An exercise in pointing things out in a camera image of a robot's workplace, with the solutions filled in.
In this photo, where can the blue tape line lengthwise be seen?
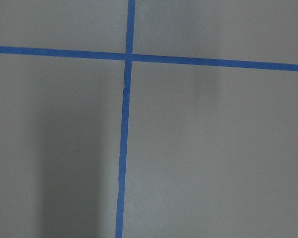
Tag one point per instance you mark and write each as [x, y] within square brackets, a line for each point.
[125, 118]

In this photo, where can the blue tape line crosswise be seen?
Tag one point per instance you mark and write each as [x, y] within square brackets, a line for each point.
[148, 58]

